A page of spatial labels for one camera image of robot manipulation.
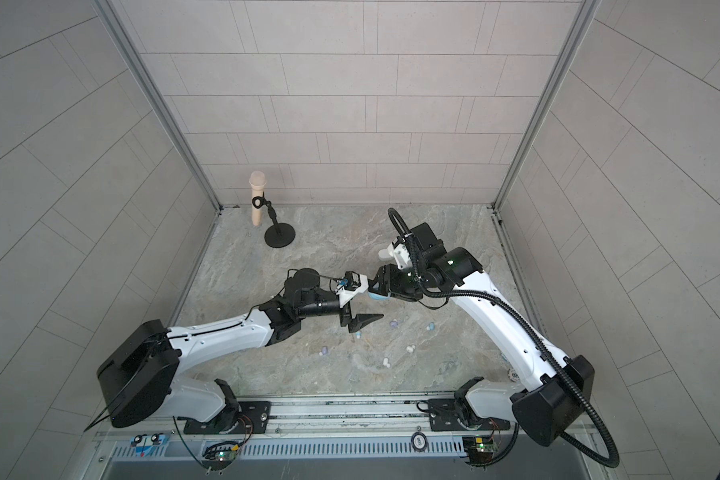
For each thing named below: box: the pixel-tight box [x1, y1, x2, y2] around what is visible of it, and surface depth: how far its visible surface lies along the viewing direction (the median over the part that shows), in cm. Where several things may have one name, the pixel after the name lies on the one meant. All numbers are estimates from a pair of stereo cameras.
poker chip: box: [411, 432, 427, 451], surface depth 70 cm
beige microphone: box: [249, 170, 267, 227], surface depth 89 cm
